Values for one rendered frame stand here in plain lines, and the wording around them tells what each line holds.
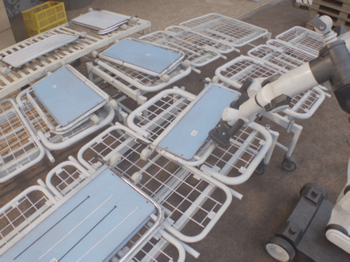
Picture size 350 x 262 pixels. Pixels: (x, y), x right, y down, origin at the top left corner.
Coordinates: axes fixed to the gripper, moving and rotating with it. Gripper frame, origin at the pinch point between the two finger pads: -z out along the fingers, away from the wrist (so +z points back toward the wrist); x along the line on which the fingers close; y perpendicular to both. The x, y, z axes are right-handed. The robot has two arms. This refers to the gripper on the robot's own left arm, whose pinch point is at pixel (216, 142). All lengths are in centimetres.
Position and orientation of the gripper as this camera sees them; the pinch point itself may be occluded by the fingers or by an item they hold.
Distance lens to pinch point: 139.9
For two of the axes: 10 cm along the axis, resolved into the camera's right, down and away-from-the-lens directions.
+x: 7.9, 6.0, -1.1
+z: 3.1, -5.6, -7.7
